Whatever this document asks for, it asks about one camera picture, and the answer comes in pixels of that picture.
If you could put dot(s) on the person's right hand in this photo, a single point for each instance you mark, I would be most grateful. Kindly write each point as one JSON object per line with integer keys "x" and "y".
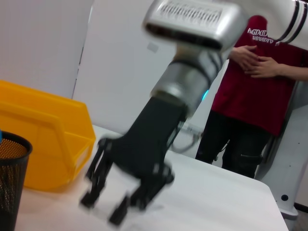
{"x": 243, "y": 56}

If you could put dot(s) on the yellow plastic bin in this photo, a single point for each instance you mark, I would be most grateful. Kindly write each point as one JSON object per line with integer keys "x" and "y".
{"x": 48, "y": 134}

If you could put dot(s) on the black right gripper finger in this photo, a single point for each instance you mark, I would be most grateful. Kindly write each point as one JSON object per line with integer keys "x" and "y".
{"x": 92, "y": 197}
{"x": 118, "y": 214}

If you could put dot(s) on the black mesh pen holder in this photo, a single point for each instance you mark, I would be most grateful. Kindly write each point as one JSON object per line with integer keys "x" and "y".
{"x": 12, "y": 183}

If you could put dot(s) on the grey robot torso column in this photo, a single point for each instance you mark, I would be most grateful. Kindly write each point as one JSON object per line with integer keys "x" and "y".
{"x": 288, "y": 156}

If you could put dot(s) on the person's left hand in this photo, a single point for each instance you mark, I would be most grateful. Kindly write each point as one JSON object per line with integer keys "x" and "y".
{"x": 267, "y": 68}

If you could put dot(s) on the person in red shirt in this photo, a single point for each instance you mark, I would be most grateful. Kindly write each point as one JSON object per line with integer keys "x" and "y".
{"x": 252, "y": 103}

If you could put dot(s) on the person's left forearm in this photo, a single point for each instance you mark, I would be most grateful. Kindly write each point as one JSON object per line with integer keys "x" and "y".
{"x": 293, "y": 73}

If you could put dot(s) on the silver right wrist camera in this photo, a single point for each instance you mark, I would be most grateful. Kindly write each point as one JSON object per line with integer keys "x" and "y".
{"x": 192, "y": 19}

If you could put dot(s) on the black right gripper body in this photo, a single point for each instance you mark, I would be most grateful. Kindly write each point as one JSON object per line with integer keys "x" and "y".
{"x": 149, "y": 144}

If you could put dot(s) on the blue scissors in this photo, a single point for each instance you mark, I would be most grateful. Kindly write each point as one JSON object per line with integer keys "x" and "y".
{"x": 1, "y": 136}

